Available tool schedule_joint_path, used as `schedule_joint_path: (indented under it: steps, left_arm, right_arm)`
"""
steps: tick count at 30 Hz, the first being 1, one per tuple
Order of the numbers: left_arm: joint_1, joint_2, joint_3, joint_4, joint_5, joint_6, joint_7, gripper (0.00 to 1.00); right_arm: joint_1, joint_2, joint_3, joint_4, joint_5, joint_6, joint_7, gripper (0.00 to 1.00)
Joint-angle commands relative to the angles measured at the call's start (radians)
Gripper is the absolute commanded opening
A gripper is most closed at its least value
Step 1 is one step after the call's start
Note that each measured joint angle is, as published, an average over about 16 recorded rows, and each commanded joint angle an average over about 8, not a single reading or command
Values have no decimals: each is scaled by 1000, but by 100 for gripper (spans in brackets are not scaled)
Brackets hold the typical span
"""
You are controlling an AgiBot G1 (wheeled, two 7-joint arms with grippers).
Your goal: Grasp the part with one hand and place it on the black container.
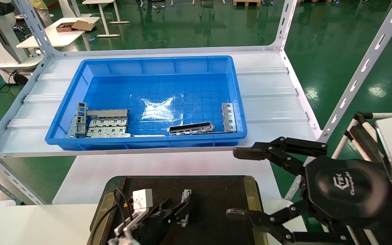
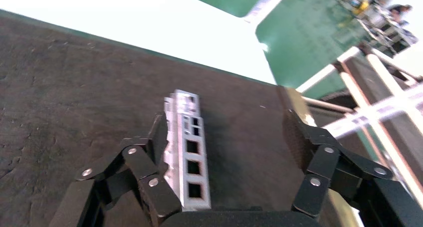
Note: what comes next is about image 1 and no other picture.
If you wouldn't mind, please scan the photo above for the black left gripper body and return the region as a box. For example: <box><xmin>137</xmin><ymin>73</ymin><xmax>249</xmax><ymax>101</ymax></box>
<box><xmin>133</xmin><ymin>209</ymin><xmax>174</xmax><ymax>245</ymax></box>

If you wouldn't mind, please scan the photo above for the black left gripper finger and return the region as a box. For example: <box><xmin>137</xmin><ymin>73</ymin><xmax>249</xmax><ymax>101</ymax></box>
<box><xmin>171</xmin><ymin>196</ymin><xmax>193</xmax><ymax>226</ymax></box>
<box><xmin>150</xmin><ymin>199</ymin><xmax>183</xmax><ymax>217</ymax></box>

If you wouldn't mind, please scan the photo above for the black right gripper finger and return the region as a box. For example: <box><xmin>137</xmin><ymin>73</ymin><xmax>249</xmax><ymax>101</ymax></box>
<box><xmin>233</xmin><ymin>137</ymin><xmax>328</xmax><ymax>176</ymax></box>
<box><xmin>226</xmin><ymin>201</ymin><xmax>349</xmax><ymax>245</ymax></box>

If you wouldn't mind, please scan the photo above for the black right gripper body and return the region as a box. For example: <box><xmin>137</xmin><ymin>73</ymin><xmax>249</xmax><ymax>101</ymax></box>
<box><xmin>300</xmin><ymin>156</ymin><xmax>392</xmax><ymax>245</ymax></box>

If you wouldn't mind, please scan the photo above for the white perforated metal rack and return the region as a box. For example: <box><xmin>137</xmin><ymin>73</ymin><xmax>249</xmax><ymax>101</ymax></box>
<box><xmin>0</xmin><ymin>0</ymin><xmax>392</xmax><ymax>205</ymax></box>

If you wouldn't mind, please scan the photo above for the white work table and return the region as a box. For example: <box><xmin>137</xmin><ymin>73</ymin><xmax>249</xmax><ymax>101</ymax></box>
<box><xmin>0</xmin><ymin>151</ymin><xmax>319</xmax><ymax>245</ymax></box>

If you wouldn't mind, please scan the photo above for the black cart with white tubes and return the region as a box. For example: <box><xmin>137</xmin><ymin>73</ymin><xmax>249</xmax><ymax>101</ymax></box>
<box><xmin>344</xmin><ymin>112</ymin><xmax>392</xmax><ymax>164</ymax></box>

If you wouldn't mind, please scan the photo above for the blue plastic bin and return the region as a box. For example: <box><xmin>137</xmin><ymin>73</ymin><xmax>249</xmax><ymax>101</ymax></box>
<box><xmin>45</xmin><ymin>55</ymin><xmax>248</xmax><ymax>151</ymax></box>

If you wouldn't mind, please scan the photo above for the grey flat metal plate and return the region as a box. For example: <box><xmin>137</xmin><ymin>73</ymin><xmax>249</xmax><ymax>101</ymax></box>
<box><xmin>86</xmin><ymin>109</ymin><xmax>130</xmax><ymax>119</ymax></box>

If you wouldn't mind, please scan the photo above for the wooden pallet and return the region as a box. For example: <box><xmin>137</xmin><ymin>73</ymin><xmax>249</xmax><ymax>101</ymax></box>
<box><xmin>233</xmin><ymin>0</ymin><xmax>262</xmax><ymax>7</ymax></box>

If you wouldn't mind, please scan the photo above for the white office desk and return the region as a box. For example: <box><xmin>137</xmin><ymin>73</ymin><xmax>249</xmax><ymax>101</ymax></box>
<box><xmin>16</xmin><ymin>16</ymin><xmax>100</xmax><ymax>56</ymax></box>
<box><xmin>82</xmin><ymin>0</ymin><xmax>130</xmax><ymax>38</ymax></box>

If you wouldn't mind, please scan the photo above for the black round floor device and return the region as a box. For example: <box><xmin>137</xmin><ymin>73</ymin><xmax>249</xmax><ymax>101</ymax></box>
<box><xmin>12</xmin><ymin>72</ymin><xmax>29</xmax><ymax>85</ymax></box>

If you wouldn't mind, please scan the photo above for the open brown cardboard box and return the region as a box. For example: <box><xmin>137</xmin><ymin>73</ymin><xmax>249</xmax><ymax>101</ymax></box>
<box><xmin>55</xmin><ymin>20</ymin><xmax>95</xmax><ymax>33</ymax></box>

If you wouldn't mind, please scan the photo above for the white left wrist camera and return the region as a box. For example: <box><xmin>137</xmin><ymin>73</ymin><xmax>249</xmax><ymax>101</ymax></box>
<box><xmin>132</xmin><ymin>189</ymin><xmax>154</xmax><ymax>215</ymax></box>

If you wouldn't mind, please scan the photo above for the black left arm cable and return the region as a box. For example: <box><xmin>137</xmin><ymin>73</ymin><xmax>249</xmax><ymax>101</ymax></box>
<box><xmin>89</xmin><ymin>188</ymin><xmax>132</xmax><ymax>245</ymax></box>

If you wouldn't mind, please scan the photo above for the dark hollow metal frame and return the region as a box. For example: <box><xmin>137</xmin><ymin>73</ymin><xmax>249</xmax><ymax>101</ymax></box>
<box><xmin>168</xmin><ymin>121</ymin><xmax>215</xmax><ymax>136</ymax></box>

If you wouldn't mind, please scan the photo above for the grey perforated upright bracket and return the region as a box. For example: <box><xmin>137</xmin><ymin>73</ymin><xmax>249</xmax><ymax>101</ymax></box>
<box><xmin>75</xmin><ymin>101</ymin><xmax>88</xmax><ymax>137</ymax></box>

